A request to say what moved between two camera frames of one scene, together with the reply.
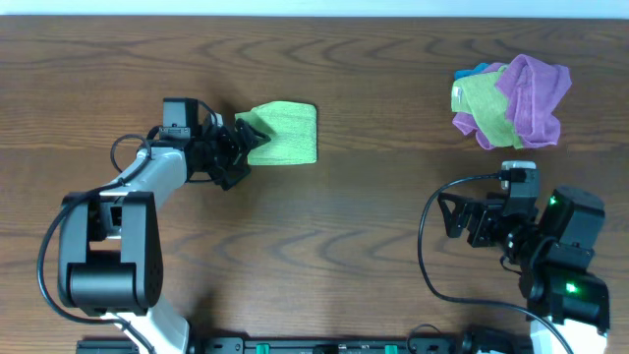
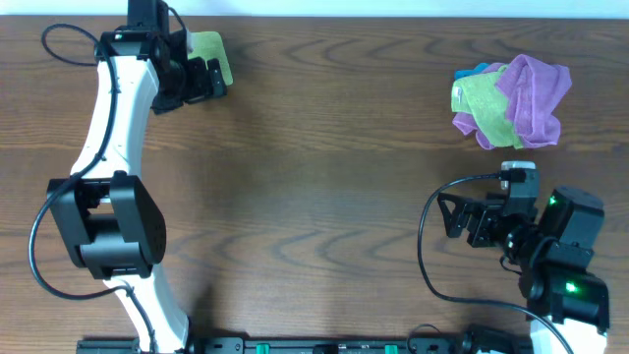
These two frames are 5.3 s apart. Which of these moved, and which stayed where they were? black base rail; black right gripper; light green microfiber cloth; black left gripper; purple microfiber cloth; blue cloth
Moved: black left gripper; light green microfiber cloth
Stayed: black base rail; purple microfiber cloth; black right gripper; blue cloth
